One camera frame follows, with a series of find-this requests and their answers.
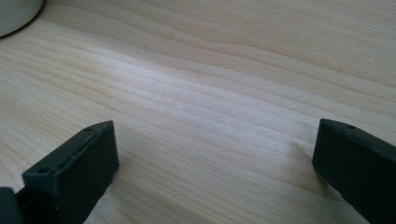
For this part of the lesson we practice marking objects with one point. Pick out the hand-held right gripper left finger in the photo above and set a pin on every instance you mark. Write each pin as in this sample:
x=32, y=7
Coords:
x=77, y=174

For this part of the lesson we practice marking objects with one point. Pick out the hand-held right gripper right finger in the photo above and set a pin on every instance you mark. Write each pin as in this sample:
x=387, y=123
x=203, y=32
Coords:
x=358, y=165

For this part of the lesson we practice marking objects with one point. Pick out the cream tumbler with red lid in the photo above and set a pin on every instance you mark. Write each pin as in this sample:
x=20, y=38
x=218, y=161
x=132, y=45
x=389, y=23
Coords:
x=14, y=12

